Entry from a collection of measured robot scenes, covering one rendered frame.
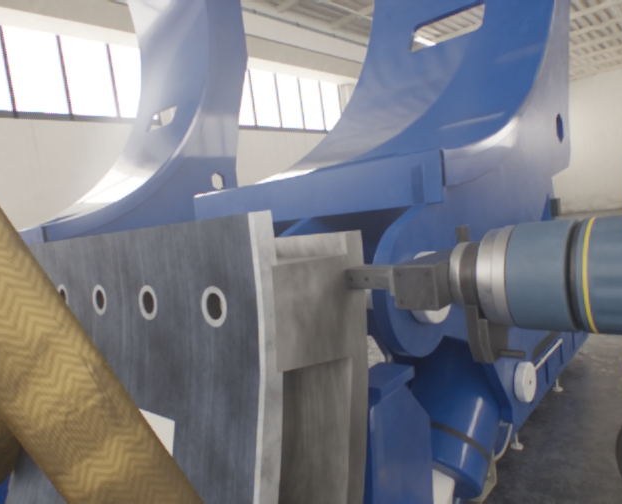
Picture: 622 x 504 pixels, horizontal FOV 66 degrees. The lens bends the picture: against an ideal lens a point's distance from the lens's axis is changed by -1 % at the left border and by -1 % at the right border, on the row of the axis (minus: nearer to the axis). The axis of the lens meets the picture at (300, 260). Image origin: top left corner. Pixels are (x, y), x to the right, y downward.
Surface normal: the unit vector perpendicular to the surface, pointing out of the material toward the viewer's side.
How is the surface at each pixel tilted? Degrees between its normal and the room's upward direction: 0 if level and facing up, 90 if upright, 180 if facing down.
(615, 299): 99
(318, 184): 86
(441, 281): 90
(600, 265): 70
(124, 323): 82
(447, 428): 45
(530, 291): 93
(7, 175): 90
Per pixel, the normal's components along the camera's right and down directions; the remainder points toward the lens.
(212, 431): -0.68, -0.10
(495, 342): 0.73, -0.03
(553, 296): -0.64, 0.30
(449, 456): 0.09, -0.55
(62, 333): 0.55, -0.14
